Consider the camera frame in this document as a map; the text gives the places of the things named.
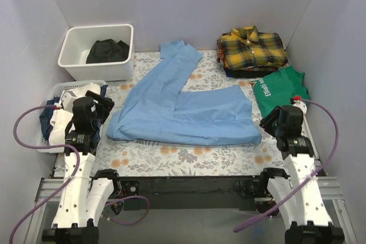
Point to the light blue long sleeve shirt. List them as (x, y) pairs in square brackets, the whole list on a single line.
[(157, 108)]

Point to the white perforated laundry basket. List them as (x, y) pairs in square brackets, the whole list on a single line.
[(56, 91)]

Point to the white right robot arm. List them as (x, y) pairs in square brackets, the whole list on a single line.
[(296, 191)]

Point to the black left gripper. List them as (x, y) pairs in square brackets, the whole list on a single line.
[(102, 102)]

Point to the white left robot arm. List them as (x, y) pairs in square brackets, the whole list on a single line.
[(82, 199)]

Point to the aluminium frame rail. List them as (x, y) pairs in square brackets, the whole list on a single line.
[(329, 188)]

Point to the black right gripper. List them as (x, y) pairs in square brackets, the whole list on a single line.
[(269, 119)]

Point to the cream white garment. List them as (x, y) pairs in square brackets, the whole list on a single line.
[(61, 117)]

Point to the dark blue denim garment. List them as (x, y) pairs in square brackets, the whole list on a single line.
[(45, 119)]

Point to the floral patterned table mat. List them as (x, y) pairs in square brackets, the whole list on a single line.
[(152, 159)]

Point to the yellow plaid flannel shirt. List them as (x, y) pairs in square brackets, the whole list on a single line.
[(254, 45)]

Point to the white plastic bin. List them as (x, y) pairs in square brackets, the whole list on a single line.
[(78, 43)]

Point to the green t-shirt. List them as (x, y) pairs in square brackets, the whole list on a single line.
[(278, 88)]

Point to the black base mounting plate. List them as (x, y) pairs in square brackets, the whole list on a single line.
[(196, 192)]

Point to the dark striped garment in bin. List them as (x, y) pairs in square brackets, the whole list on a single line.
[(108, 51)]

